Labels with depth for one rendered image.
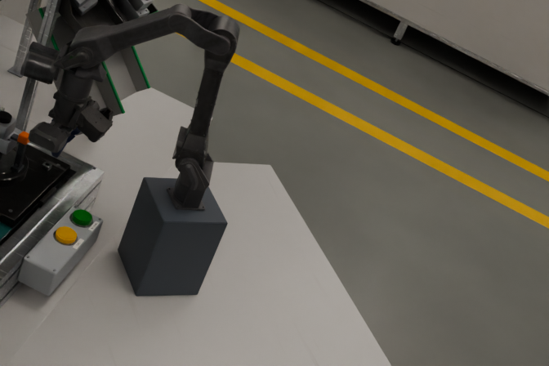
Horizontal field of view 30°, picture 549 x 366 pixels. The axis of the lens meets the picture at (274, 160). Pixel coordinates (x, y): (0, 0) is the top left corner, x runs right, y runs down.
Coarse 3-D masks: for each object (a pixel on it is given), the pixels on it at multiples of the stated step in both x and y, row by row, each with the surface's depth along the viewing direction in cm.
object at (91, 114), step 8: (88, 104) 195; (80, 112) 192; (88, 112) 194; (96, 112) 195; (104, 112) 196; (112, 112) 197; (72, 120) 192; (80, 120) 192; (88, 120) 192; (96, 120) 194; (104, 120) 195; (72, 128) 193; (80, 128) 193; (88, 128) 193; (96, 128) 192; (104, 128) 194; (88, 136) 193; (96, 136) 193
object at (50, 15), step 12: (36, 0) 247; (48, 0) 208; (60, 0) 209; (48, 12) 210; (48, 24) 211; (24, 36) 252; (48, 36) 212; (24, 48) 254; (24, 60) 256; (12, 72) 257; (36, 84) 220; (24, 96) 220; (24, 108) 222; (24, 120) 223
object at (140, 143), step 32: (0, 32) 271; (0, 64) 259; (0, 96) 247; (128, 96) 268; (160, 96) 274; (32, 128) 241; (128, 128) 256; (160, 128) 261; (96, 160) 240; (128, 160) 245; (160, 160) 249; (128, 192) 234; (96, 256) 213; (32, 288) 198; (64, 288) 202; (0, 320) 189; (32, 320) 192; (0, 352) 183
